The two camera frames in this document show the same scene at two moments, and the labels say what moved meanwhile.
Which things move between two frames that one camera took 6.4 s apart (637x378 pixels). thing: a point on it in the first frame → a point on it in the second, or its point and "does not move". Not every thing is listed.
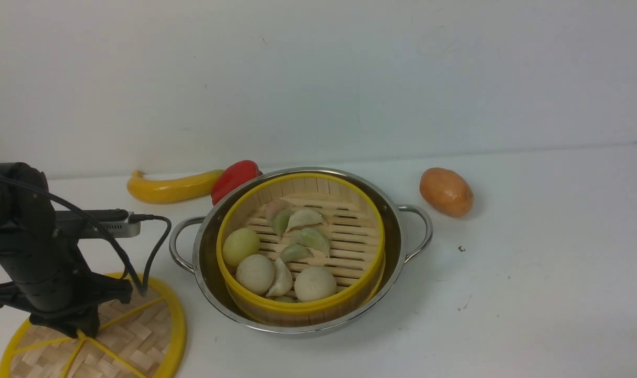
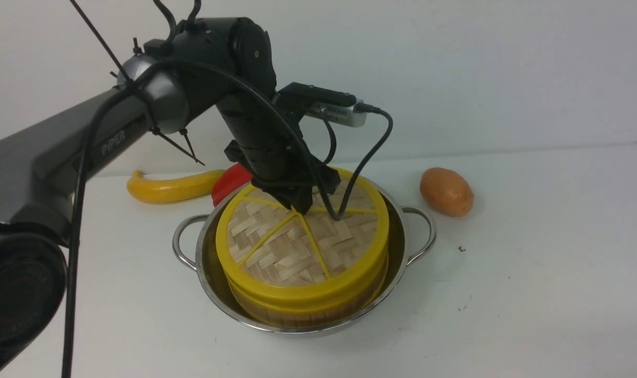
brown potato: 446,191 does not move
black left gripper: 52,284 → 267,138
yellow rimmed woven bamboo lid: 145,336 → 276,259
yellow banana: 185,188 does not move
